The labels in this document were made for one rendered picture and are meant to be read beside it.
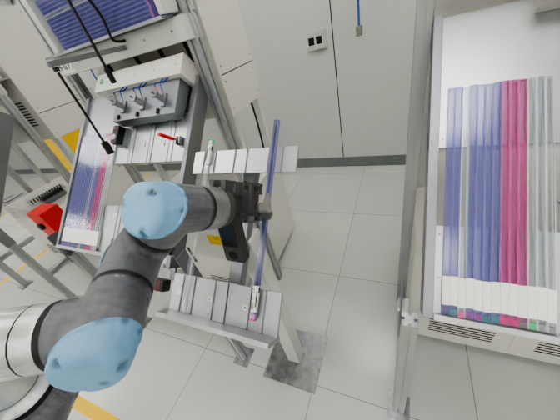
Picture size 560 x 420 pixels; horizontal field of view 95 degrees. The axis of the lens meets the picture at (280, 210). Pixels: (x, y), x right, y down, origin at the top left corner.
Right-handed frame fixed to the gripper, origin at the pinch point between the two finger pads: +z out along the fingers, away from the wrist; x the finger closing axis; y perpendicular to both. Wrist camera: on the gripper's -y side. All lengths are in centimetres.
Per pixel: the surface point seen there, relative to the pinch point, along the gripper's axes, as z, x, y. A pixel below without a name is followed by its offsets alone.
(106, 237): 9, 77, -14
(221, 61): 32, 39, 60
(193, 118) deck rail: 17, 39, 32
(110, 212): 11, 77, -4
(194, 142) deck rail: 17.2, 38.8, 23.7
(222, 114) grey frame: 28, 35, 37
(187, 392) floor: 35, 56, -89
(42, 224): 18, 144, -14
